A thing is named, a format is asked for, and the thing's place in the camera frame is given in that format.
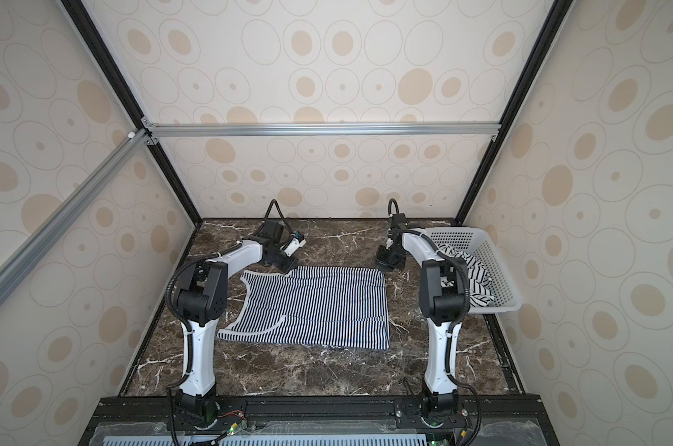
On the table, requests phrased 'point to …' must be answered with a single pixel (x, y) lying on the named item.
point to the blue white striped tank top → (325, 306)
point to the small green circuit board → (232, 427)
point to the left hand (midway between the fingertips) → (303, 260)
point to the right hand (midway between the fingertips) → (391, 266)
